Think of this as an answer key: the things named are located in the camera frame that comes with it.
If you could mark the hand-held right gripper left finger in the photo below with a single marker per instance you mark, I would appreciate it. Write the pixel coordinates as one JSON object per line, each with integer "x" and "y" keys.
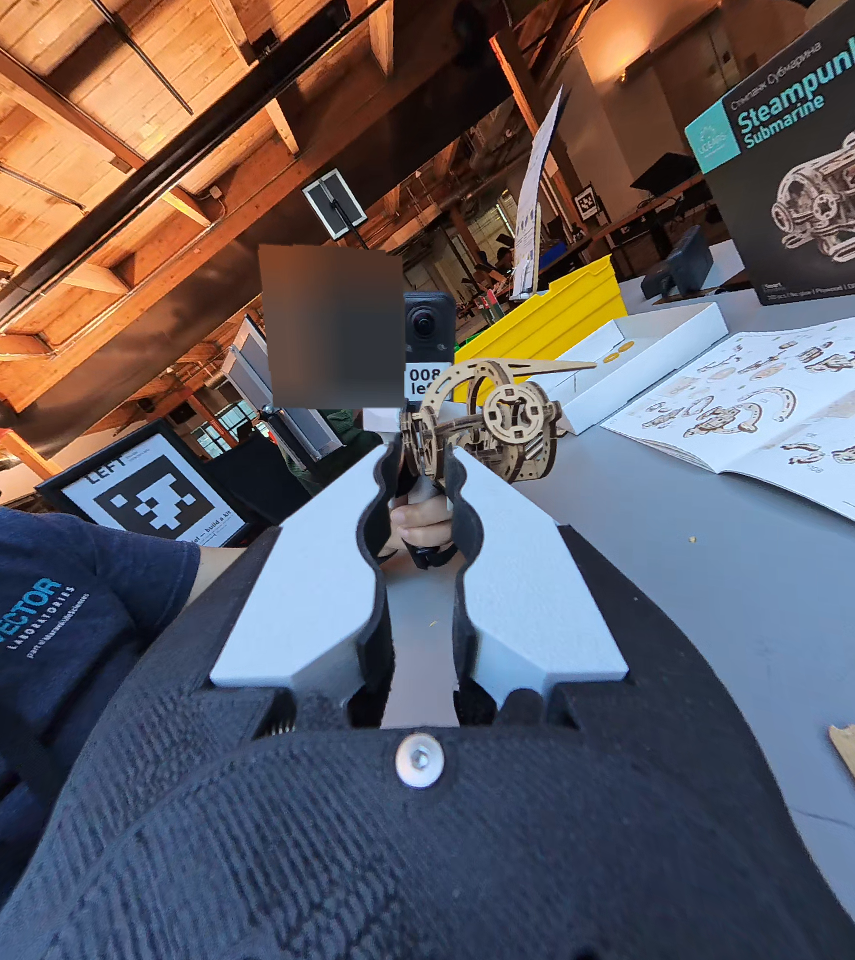
{"x": 300, "y": 600}

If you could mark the person's left hand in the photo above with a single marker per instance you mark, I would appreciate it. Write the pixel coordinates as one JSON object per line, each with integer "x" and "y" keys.
{"x": 420, "y": 525}

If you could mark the person's left forearm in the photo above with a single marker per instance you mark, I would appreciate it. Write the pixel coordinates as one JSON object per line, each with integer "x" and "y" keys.
{"x": 221, "y": 566}

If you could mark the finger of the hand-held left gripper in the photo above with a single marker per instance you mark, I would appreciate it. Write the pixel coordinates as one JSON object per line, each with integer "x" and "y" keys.
{"x": 381, "y": 420}

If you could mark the white cardboard tray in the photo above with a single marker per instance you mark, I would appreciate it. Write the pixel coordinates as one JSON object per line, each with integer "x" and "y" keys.
{"x": 645, "y": 352}

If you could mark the light panel on stand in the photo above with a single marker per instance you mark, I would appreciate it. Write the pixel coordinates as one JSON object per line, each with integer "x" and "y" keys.
{"x": 334, "y": 199}

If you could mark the black square panel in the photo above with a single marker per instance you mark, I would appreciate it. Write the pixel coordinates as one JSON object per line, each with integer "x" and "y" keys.
{"x": 664, "y": 172}

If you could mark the framed marker sign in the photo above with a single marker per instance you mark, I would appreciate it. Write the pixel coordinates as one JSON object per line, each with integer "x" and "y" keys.
{"x": 82, "y": 495}

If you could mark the square marker sign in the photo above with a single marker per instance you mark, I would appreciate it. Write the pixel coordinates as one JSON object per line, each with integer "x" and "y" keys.
{"x": 591, "y": 202}

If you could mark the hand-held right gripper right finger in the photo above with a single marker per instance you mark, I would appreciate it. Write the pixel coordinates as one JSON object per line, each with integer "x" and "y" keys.
{"x": 547, "y": 600}

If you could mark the background document stand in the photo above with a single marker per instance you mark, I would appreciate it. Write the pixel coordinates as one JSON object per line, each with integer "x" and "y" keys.
{"x": 536, "y": 187}

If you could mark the grey metal frame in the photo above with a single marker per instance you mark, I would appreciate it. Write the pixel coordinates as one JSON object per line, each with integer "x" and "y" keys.
{"x": 247, "y": 360}

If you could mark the black electronic device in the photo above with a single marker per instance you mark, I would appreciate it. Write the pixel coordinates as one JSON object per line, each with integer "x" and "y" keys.
{"x": 686, "y": 259}

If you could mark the yellow plastic bin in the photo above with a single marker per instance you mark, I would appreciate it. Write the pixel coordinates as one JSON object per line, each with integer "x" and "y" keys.
{"x": 547, "y": 322}

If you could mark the black model kit box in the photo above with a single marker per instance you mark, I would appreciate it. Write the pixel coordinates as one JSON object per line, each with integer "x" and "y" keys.
{"x": 742, "y": 225}

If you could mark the small wooden model assembly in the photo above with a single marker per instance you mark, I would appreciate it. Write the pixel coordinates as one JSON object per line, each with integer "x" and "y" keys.
{"x": 547, "y": 420}

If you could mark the open instruction booklet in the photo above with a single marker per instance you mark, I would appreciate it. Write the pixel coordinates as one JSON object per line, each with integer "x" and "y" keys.
{"x": 697, "y": 450}

